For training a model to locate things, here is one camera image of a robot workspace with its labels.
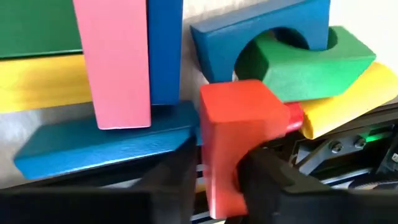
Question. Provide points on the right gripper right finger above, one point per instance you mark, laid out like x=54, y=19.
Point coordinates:
x=267, y=193

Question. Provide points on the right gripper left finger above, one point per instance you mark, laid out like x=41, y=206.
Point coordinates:
x=174, y=193

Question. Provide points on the red arch block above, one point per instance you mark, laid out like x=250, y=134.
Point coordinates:
x=236, y=124

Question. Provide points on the blue plank block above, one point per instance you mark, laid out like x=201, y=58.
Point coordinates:
x=93, y=146
x=164, y=46

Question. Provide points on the yellow cylinder block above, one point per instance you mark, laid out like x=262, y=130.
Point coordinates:
x=342, y=105

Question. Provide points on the green arch block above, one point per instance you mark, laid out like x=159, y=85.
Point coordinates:
x=304, y=74

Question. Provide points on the blue arch block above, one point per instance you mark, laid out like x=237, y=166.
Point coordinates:
x=217, y=43

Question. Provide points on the yellow rectangular block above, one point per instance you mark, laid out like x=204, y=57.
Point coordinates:
x=40, y=84

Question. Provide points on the green rectangular block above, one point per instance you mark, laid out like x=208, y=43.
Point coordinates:
x=37, y=25

